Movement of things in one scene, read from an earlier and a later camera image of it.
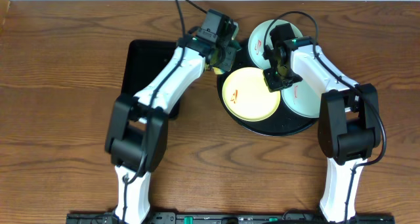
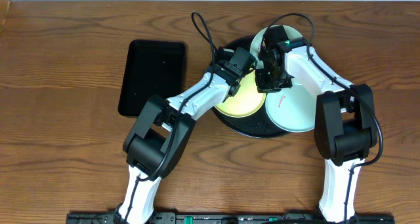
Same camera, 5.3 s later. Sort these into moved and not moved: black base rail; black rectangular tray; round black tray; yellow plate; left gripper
Moved: left gripper; yellow plate; round black tray
Not moved: black base rail; black rectangular tray
